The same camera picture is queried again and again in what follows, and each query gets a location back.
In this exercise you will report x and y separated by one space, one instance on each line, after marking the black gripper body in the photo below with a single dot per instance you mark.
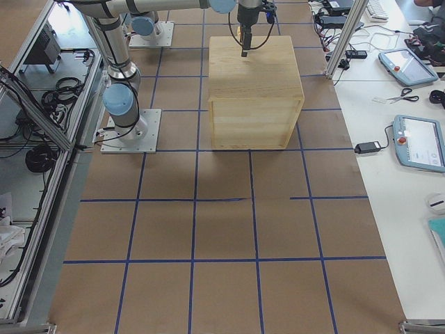
246 15

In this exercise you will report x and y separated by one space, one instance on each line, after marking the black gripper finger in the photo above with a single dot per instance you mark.
246 38

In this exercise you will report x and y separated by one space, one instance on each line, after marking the silver blue front robot arm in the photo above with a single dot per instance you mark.
108 35

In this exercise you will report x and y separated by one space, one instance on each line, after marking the silver blue rear robot arm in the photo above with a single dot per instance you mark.
146 24

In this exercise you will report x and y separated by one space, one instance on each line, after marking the wooden drawer cabinet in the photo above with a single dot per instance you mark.
254 101

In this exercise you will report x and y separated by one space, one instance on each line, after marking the upper blue teach pendant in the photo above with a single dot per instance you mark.
406 67

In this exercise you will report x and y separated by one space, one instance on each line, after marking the blue teach pendant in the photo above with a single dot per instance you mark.
419 143
406 67

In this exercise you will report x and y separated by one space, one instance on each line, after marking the black power adapter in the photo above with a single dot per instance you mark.
367 147

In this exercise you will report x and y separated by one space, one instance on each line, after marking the lower blue teach pendant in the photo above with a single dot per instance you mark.
419 143

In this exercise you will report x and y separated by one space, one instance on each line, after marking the brown paper floor mat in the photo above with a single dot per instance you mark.
192 240

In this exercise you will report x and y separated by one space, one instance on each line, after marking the white crumpled cloth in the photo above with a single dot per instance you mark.
12 236

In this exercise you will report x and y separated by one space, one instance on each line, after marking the rear metal base plate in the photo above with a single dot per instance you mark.
164 41

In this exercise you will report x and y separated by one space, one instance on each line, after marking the metal base plate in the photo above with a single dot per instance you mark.
164 41
142 138

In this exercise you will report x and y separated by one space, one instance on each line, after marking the aluminium frame post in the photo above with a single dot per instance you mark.
346 34

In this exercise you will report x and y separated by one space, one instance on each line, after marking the black handled scissors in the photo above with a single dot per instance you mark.
404 95

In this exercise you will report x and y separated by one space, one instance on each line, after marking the front metal base plate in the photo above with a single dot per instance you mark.
142 138

